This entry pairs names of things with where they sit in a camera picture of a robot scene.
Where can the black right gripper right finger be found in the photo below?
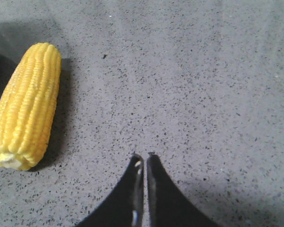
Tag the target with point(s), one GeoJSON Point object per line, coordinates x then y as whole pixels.
{"type": "Point", "coordinates": [168, 207]}

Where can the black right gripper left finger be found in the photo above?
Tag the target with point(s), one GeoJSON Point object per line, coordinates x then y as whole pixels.
{"type": "Point", "coordinates": [123, 207]}

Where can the yellow corn cob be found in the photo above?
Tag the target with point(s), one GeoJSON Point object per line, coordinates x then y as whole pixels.
{"type": "Point", "coordinates": [27, 107]}

